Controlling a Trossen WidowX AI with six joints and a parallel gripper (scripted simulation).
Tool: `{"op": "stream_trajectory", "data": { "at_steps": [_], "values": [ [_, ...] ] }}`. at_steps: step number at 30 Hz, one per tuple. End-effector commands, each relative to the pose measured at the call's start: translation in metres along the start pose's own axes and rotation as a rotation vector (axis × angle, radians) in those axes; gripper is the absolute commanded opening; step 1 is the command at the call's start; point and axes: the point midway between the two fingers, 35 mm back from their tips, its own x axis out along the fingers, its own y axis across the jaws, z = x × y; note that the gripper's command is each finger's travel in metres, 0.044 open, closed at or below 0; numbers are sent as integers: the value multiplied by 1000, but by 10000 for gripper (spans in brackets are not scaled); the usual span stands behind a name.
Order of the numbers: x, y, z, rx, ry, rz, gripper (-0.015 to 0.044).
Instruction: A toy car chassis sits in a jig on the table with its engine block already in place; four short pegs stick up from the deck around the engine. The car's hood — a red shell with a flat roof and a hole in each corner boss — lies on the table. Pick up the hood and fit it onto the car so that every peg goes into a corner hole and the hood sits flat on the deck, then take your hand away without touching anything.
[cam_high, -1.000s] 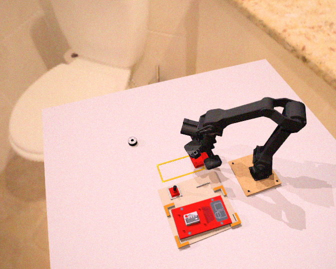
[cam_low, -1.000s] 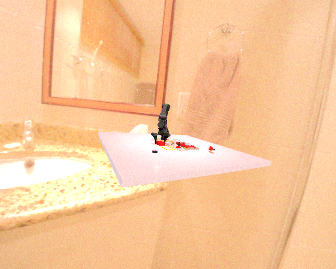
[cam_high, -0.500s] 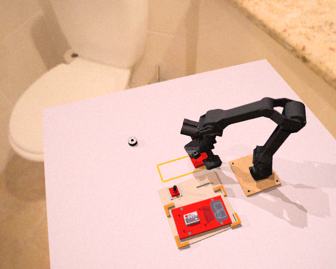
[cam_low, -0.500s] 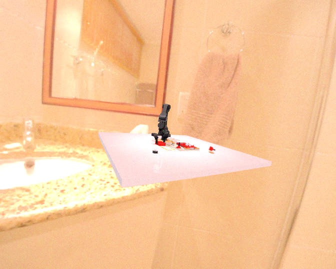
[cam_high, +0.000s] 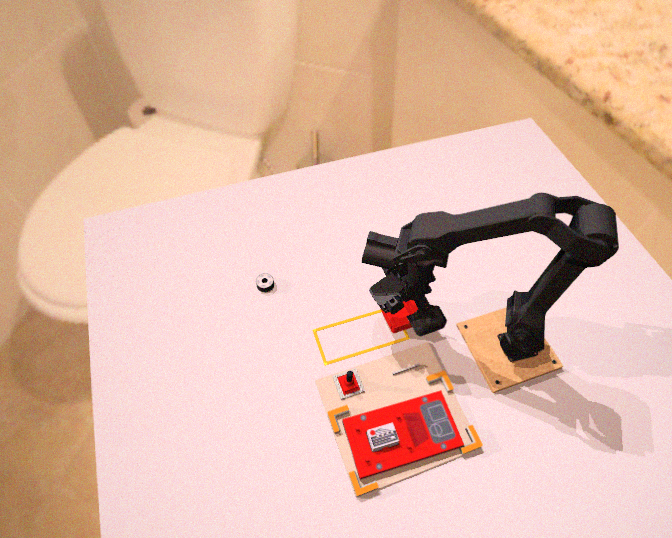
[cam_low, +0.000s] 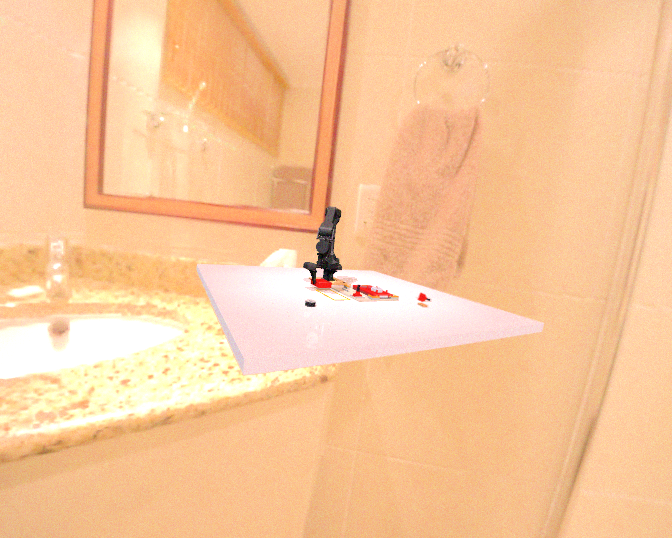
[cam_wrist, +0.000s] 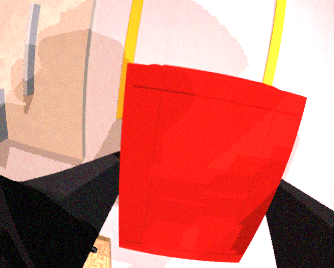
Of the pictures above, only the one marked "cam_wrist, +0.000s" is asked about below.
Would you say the red car hood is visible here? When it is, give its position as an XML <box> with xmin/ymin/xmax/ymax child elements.
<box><xmin>118</xmin><ymin>63</ymin><xmax>307</xmax><ymax>262</ymax></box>

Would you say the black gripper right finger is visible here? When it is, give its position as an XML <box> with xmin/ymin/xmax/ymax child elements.
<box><xmin>265</xmin><ymin>179</ymin><xmax>334</xmax><ymax>268</ymax></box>

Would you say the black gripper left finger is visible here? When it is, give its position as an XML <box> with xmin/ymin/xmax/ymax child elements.
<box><xmin>0</xmin><ymin>151</ymin><xmax>121</xmax><ymax>268</ymax></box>

